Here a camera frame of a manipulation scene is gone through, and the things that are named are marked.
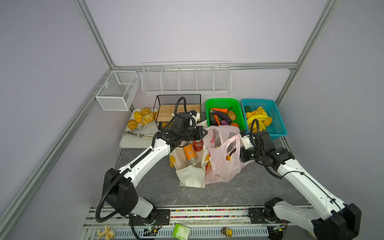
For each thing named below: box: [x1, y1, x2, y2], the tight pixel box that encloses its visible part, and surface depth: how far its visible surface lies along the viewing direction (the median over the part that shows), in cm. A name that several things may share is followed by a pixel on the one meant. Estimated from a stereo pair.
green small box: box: [172, 223, 190, 240], surface depth 69 cm
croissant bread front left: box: [127, 119, 138, 130], surface depth 112 cm
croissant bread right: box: [141, 107, 159, 126], surface depth 118 cm
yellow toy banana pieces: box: [97, 225, 115, 240], surface depth 70 cm
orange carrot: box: [210, 108, 229, 114], surface depth 119 cm
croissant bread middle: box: [134, 111, 144, 124], surface depth 118 cm
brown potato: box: [227, 110, 236, 121], surface depth 114 cm
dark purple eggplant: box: [209, 110, 232, 124], surface depth 117 cm
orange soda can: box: [183, 143, 198, 164], surface depth 93 cm
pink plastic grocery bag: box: [203, 125, 252, 185], surface depth 70 cm
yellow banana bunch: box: [246, 106, 273, 132], surface depth 111 cm
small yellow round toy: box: [222, 227, 233, 238], surface depth 69 cm
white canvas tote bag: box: [169, 141, 211, 189], surface depth 78 cm
